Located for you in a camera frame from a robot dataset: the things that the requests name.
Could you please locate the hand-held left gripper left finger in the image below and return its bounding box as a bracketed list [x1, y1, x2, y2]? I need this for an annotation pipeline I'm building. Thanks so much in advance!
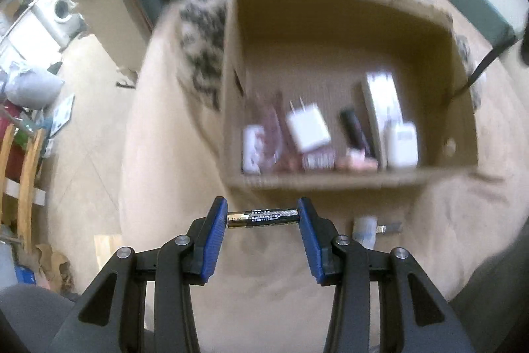
[47, 196, 229, 353]

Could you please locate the black and gold battery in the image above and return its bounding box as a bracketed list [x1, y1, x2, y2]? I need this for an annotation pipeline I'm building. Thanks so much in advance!
[227, 207, 299, 229]

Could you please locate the white remote control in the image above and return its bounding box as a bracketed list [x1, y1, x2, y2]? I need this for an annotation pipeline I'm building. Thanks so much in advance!
[361, 72, 403, 167]

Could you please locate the red bag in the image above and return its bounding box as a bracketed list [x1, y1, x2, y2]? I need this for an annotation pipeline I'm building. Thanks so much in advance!
[0, 105, 26, 180]

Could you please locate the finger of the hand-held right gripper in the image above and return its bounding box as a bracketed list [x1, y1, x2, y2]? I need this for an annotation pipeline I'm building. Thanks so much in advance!
[452, 41, 515, 99]

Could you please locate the person's leg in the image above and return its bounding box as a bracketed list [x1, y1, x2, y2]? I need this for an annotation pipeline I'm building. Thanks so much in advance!
[0, 286, 80, 353]
[450, 221, 529, 353]

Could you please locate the white washing machine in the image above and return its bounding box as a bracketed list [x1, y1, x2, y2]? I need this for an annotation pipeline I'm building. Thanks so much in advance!
[35, 0, 83, 48]

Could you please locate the black tube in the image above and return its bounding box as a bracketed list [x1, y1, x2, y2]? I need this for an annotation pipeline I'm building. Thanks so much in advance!
[340, 108, 373, 155]

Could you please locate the cardboard box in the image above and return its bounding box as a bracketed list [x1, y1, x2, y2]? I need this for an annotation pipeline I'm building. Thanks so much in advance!
[219, 0, 480, 190]

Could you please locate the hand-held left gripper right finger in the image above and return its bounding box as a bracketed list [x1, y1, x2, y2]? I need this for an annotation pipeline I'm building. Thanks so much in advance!
[298, 197, 476, 353]

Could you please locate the beige sofa armrest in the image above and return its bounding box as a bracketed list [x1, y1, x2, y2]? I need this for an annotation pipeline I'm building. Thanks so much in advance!
[76, 0, 146, 73]

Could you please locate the wooden board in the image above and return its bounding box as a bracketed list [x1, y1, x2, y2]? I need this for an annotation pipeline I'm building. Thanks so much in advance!
[94, 234, 125, 271]

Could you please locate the white charger plug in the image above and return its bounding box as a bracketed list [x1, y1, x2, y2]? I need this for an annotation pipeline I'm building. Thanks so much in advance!
[286, 97, 331, 153]

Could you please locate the booklet with light cover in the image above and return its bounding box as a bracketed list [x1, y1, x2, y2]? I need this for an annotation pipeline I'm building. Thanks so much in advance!
[50, 94, 77, 134]

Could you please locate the person's right leg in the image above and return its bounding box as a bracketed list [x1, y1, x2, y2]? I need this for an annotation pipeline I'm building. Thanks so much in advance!
[450, 221, 529, 353]

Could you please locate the person's left leg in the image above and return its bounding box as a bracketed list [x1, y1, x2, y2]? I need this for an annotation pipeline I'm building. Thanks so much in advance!
[0, 286, 80, 353]

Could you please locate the white power adapter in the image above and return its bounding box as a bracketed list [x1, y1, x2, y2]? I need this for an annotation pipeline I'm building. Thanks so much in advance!
[386, 122, 419, 169]

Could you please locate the black and white fuzzy blanket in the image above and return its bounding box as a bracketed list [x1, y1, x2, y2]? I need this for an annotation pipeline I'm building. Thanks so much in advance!
[176, 0, 484, 110]

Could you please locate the blue box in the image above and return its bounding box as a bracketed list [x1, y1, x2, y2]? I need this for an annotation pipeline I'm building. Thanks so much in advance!
[14, 264, 41, 290]

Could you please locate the grey bag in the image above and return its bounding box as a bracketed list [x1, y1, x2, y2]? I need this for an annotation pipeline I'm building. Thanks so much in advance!
[0, 64, 64, 110]

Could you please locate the white oval object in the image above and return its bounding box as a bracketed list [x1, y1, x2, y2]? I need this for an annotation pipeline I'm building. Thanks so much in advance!
[243, 125, 265, 174]

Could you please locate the crumpled brown paper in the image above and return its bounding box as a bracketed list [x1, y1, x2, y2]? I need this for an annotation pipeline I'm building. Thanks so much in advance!
[35, 243, 74, 292]

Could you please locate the small pink box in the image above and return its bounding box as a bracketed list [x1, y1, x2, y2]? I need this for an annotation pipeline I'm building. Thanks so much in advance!
[337, 149, 379, 172]

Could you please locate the wooden chair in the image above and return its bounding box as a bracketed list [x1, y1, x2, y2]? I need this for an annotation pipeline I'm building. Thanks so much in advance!
[0, 123, 48, 254]

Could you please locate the small pink label bottle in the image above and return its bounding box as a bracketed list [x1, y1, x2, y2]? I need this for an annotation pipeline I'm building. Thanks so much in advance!
[303, 152, 335, 171]

